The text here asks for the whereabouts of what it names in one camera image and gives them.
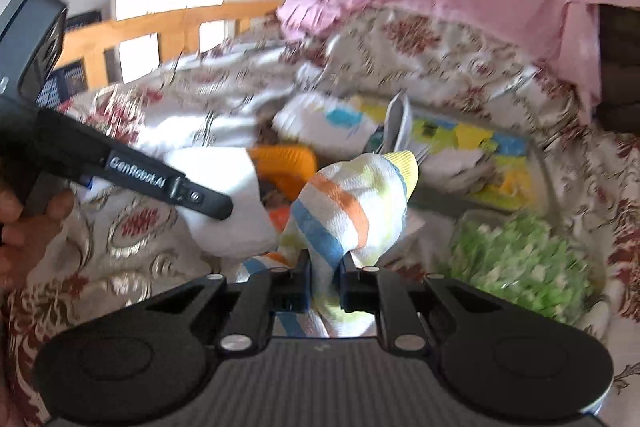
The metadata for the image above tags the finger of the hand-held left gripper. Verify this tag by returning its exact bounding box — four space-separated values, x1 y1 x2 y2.
170 176 235 221

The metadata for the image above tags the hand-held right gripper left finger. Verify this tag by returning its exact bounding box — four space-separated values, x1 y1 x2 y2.
145 249 313 355

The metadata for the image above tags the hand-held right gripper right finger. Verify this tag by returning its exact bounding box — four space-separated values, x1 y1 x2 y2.
340 252 506 355

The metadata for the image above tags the white terry towel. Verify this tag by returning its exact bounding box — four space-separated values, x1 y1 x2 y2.
165 147 278 260

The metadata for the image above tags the pastel striped cloth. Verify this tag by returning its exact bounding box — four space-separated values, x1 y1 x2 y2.
235 149 421 338

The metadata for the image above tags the white blue fluffy sock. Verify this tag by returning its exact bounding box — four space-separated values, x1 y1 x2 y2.
272 94 381 142

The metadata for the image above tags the white grey cloth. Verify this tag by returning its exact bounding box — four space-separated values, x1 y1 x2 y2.
430 149 501 195

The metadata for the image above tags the person's left hand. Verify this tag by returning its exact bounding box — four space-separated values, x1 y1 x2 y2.
0 187 76 293

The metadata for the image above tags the dark blue patterned object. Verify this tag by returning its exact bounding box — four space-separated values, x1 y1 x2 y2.
37 9 103 108

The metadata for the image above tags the orange knit hat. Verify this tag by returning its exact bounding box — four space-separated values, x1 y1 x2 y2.
250 146 318 208

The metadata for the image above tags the green white floral cloth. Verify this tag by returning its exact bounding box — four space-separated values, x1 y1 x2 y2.
440 212 596 323

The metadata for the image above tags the grey white cloth strip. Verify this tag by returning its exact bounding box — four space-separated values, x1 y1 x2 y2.
382 93 417 155

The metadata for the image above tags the floral bedspread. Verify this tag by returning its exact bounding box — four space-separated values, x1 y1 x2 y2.
0 4 640 427

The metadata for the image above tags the brown quilted blanket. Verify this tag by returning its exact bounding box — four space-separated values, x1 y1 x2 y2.
597 2 640 132

